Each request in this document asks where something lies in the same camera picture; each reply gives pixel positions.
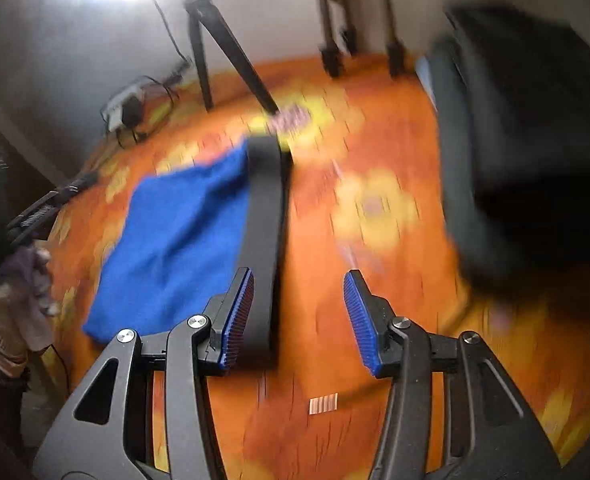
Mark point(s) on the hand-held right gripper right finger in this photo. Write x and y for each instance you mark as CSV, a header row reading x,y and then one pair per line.
x,y
362,320

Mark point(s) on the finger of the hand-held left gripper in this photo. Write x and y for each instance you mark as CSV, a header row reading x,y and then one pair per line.
x,y
40,210

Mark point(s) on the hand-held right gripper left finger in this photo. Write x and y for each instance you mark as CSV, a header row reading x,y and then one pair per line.
x,y
237,320

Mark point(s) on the blue pants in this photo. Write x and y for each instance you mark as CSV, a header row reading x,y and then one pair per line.
x,y
185,240

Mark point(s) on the person's left hand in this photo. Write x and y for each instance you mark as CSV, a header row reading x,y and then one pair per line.
x,y
15,305

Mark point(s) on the small striped tag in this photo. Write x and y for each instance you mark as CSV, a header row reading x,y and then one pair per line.
x,y
323,404

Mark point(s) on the white power strip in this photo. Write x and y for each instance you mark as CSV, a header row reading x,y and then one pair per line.
x,y
116,104

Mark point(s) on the black power adapter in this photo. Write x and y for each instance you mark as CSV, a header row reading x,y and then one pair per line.
x,y
134,110

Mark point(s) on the orange floral sheet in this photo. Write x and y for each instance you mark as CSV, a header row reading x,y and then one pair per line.
x,y
400,135

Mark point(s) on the small black tripod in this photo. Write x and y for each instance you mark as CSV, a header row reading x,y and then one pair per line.
x,y
199,45

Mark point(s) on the stack of dark folded clothes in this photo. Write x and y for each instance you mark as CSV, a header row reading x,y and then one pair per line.
x,y
525,135

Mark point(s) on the tall metal tripod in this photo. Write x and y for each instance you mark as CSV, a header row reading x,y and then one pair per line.
x,y
331,55

